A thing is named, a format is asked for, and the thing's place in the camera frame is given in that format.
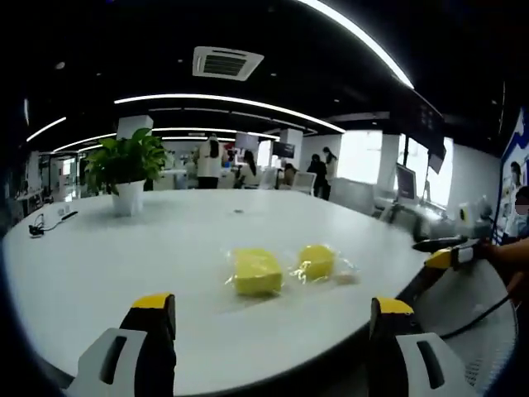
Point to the small beige piece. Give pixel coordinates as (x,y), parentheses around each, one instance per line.
(346,278)

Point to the person's right hand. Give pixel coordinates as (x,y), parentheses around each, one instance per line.
(498,253)

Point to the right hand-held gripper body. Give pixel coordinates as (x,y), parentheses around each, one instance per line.
(475,221)

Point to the ceiling air conditioner vent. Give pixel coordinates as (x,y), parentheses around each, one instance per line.
(226,63)

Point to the long ceiling light strip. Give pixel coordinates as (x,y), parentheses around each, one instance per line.
(363,39)
(231,101)

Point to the desktop computer monitor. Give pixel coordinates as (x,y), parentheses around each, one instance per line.
(406,182)

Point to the white desktop power socket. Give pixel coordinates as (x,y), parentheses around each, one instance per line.
(63,211)

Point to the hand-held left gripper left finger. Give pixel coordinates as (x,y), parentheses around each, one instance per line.
(153,351)

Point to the light grey office chair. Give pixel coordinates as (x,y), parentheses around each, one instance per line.
(351,194)

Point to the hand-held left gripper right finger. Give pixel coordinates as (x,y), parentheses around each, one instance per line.
(388,355)

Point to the blue wall poster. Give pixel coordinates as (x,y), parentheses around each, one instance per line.
(514,144)

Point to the white office chair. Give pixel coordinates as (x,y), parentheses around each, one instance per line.
(305,183)

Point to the round yellow silicone block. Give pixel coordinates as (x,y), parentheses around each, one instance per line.
(316,264)

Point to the green plant in white pot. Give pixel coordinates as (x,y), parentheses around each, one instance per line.
(124,165)

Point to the hanging dark display screen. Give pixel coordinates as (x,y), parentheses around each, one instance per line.
(247,140)
(284,149)

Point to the short ceiling light strip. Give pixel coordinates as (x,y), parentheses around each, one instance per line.
(45,129)

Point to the rectangular yellow silicone block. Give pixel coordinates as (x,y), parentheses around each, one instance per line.
(257,273)

